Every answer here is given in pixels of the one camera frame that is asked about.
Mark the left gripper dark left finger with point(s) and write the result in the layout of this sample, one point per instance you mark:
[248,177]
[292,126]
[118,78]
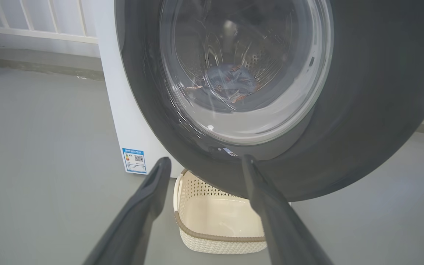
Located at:
[134,224]

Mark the cream perforated laundry basket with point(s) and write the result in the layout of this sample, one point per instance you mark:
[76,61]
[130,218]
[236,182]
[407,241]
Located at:
[215,217]

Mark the white front-load washing machine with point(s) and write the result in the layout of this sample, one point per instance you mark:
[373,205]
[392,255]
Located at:
[123,110]

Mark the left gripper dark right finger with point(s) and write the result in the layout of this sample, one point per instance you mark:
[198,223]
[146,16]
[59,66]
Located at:
[282,228]

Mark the blue cartoon print garment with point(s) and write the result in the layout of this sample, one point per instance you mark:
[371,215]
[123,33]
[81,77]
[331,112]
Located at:
[237,79]

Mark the dark round washing machine door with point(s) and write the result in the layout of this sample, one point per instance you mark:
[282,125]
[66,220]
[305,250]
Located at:
[374,110]

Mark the blue energy label sticker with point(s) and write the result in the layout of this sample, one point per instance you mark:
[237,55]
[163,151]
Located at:
[134,161]

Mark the white metal railing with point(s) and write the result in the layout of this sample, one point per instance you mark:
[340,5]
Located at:
[39,34]

